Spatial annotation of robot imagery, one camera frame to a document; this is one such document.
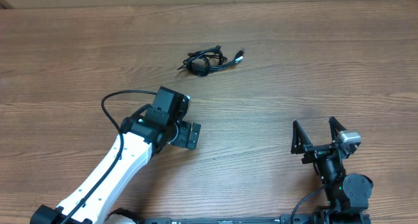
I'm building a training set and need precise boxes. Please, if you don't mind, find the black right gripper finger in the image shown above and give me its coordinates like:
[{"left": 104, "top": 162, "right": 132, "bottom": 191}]
[
  {"left": 329, "top": 116, "right": 346, "bottom": 141},
  {"left": 291, "top": 120, "right": 313, "bottom": 154}
]

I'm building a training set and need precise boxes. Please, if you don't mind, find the black usb cable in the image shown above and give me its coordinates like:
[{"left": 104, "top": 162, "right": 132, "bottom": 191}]
[{"left": 176, "top": 45, "right": 246, "bottom": 78}]

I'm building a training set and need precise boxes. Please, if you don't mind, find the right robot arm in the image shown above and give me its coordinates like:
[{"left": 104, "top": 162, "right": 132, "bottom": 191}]
[{"left": 289, "top": 116, "right": 374, "bottom": 223}]

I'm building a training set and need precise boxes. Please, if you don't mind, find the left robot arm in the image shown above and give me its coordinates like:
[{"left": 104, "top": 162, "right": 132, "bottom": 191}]
[{"left": 30, "top": 87, "right": 201, "bottom": 224}]

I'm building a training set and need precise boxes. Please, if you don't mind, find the black left camera cable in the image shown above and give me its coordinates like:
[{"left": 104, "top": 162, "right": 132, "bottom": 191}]
[{"left": 60, "top": 89, "right": 158, "bottom": 224}]

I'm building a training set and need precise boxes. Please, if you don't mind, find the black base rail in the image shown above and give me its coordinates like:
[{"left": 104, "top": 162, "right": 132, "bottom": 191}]
[{"left": 104, "top": 207, "right": 372, "bottom": 224}]

